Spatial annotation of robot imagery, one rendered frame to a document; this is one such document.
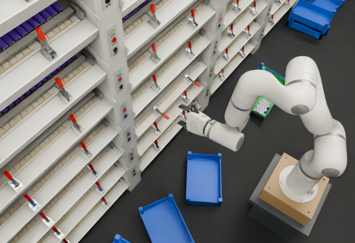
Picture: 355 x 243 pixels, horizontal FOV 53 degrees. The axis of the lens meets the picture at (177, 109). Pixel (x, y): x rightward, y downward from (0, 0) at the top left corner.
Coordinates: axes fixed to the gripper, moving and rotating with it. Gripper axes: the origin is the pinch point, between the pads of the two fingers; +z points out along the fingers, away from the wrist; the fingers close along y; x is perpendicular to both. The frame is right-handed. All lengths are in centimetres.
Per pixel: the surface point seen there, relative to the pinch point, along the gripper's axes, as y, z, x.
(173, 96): 3.4, 16.4, 14.6
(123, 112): -11.9, 7.9, -29.2
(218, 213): 65, -21, 14
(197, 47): -21.3, 12.6, 27.9
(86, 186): 23, 16, -45
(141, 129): 11.6, 16.1, -9.5
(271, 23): -2, 24, 145
